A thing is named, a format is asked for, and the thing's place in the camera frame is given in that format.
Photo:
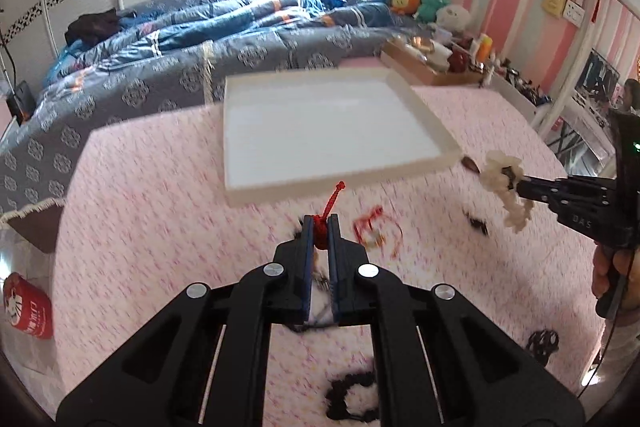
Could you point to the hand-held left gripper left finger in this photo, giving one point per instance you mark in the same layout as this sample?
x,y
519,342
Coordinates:
x,y
306,257

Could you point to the black charger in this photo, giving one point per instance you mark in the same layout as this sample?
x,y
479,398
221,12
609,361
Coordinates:
x,y
21,99

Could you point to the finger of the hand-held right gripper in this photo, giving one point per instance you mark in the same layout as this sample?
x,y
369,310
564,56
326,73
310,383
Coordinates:
x,y
565,206
570,187

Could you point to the pink box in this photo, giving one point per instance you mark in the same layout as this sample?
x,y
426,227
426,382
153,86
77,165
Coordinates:
x,y
362,62

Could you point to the white fluffy scrunchie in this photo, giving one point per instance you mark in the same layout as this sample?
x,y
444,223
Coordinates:
x,y
497,174

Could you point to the dark cloth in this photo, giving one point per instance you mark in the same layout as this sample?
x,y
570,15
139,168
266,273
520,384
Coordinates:
x,y
92,26

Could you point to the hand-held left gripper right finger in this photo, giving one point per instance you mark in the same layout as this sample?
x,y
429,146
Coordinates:
x,y
334,257

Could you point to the yellow bottle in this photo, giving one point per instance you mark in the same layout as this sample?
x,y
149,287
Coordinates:
x,y
483,47

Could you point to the grey patterned bedspread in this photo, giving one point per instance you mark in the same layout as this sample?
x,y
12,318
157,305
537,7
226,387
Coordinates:
x,y
150,82

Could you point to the white plush toy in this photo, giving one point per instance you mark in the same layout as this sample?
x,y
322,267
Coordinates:
x,y
452,18

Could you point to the person's right hand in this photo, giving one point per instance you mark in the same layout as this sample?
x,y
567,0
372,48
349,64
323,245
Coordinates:
x,y
598,272

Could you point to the white wall socket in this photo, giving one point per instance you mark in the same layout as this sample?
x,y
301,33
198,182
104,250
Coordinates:
x,y
574,13

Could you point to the dark red round bottle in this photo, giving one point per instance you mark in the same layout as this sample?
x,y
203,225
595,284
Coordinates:
x,y
457,62

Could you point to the green plush toy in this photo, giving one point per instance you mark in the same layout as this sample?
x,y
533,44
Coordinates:
x,y
432,3

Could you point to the cardboard box of cosmetics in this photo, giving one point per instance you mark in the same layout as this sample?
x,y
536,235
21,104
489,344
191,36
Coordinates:
x,y
425,69

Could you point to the red and white can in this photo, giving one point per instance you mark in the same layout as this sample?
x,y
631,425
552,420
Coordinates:
x,y
27,307

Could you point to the blue striped quilt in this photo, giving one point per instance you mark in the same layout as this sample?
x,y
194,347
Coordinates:
x,y
240,9

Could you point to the dark brown hair clip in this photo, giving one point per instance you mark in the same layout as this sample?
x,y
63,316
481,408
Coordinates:
x,y
477,225

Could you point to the white shallow tray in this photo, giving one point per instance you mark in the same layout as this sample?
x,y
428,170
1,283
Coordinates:
x,y
325,127

